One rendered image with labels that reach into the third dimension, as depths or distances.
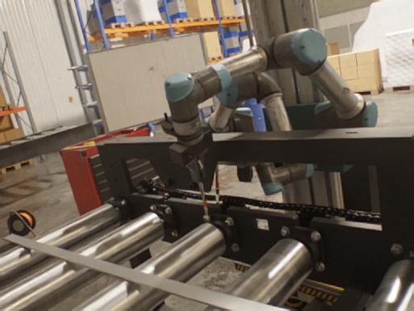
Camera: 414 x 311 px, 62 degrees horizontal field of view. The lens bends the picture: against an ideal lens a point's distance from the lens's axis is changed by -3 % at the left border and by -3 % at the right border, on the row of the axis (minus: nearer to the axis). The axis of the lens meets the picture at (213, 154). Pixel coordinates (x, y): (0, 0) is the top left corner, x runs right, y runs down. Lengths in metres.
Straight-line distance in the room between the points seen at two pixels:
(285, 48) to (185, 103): 0.45
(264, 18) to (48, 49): 10.47
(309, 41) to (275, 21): 0.70
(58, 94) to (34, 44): 1.59
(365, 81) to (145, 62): 5.41
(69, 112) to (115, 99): 6.40
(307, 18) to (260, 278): 1.22
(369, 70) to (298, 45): 7.96
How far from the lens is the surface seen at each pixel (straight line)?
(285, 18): 1.85
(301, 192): 2.03
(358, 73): 9.19
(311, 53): 1.20
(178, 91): 0.89
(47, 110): 11.69
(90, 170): 3.18
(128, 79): 5.69
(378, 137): 0.83
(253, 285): 0.83
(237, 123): 1.83
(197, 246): 1.06
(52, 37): 12.15
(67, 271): 1.18
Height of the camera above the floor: 1.38
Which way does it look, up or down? 14 degrees down
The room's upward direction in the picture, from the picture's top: 12 degrees counter-clockwise
